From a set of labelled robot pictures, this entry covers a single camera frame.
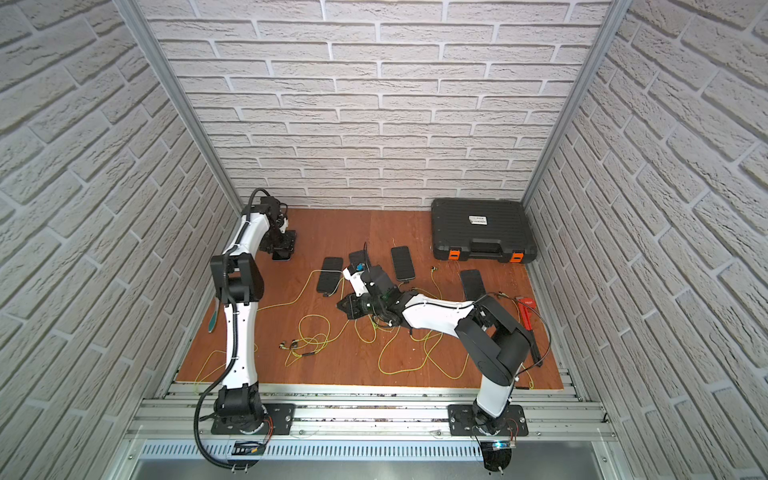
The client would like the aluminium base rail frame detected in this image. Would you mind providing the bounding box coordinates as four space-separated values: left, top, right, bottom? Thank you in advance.
106 381 630 479

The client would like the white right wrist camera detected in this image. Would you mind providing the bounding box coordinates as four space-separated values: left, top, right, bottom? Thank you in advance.
342 267 368 297

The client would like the black plastic tool case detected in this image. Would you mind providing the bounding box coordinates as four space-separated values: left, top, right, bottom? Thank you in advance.
431 198 538 264

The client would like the dark phone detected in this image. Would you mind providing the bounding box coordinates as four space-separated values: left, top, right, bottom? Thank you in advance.
390 246 415 283

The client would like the red handle tool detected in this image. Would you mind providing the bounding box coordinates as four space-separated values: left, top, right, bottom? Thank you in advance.
515 297 542 367

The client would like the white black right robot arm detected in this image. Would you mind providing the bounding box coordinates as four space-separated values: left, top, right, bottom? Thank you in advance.
337 266 534 436

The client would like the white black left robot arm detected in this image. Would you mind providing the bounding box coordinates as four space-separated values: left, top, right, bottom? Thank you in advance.
193 188 296 437

